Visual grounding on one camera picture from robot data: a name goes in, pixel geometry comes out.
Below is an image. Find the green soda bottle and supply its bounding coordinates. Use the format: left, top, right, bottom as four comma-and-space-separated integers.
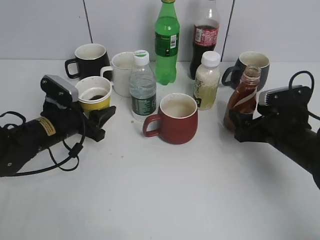
155, 0, 180, 86

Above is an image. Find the black mug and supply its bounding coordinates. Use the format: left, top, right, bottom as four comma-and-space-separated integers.
64, 43, 110, 79

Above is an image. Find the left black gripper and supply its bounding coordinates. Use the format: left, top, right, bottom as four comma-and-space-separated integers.
41, 97, 117, 142

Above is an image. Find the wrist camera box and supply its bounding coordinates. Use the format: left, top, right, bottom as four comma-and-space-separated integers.
40, 74, 79, 106
257, 86, 293, 107

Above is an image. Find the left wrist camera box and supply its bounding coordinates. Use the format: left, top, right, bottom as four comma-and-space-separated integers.
40, 74, 79, 106

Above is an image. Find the dark grey mug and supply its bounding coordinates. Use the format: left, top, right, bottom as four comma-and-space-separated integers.
221, 51, 270, 92

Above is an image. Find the white mug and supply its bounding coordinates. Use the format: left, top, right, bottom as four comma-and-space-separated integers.
100, 51, 135, 98

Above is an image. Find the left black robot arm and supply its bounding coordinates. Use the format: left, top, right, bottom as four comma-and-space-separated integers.
0, 99, 117, 177

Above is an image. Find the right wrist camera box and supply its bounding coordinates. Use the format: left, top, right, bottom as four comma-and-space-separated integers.
257, 86, 293, 107

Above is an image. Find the white cap milky drink bottle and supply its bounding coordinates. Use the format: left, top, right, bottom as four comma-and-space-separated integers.
193, 51, 221, 111

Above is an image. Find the red mug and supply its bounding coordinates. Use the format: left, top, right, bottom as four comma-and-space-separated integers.
142, 93, 198, 145

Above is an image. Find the yellow paper cup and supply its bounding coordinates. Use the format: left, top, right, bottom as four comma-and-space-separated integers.
75, 76, 112, 115

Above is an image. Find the cola bottle red label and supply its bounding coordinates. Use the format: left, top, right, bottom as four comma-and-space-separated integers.
189, 0, 220, 80

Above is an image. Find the clear water bottle green label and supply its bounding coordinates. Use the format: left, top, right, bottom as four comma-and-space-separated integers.
129, 49, 157, 122

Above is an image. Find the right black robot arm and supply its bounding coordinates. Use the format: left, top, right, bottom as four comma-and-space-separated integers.
229, 85, 320, 186

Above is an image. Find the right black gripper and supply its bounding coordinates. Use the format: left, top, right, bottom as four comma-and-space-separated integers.
228, 86, 313, 146

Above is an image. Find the brown Nescafe coffee bottle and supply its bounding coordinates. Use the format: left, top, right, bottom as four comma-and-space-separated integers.
223, 65, 261, 132

